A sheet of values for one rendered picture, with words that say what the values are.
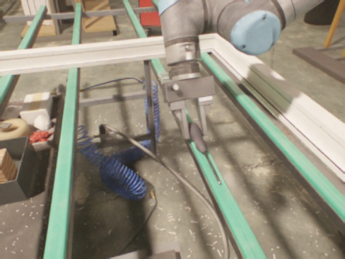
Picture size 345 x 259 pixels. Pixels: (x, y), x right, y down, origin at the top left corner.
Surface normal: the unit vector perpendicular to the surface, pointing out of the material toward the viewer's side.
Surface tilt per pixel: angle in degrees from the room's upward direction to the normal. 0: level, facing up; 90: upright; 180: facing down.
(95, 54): 90
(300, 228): 0
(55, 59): 90
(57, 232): 0
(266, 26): 92
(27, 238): 0
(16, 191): 90
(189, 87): 59
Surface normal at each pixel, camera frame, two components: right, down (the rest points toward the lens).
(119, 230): -0.02, -0.79
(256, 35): 0.21, 0.63
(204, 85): 0.22, 0.09
